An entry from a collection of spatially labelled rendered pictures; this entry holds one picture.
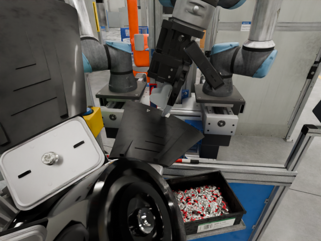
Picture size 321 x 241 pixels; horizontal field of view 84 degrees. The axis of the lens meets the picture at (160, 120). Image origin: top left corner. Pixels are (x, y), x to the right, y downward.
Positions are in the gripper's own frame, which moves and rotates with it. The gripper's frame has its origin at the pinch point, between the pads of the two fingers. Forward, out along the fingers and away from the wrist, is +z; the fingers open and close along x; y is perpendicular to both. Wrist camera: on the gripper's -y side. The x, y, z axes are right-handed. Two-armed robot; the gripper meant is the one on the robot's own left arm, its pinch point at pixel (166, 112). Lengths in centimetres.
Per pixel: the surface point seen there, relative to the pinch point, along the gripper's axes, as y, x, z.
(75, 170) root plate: 9.9, 28.1, -4.9
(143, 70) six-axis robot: 42, -350, 99
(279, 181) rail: -53, -12, 20
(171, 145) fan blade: -1.6, 13.5, -0.5
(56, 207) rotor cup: 9.6, 32.0, -4.7
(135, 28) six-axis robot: 83, -377, 26
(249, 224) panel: -61, -14, 53
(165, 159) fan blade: -0.6, 18.2, -1.0
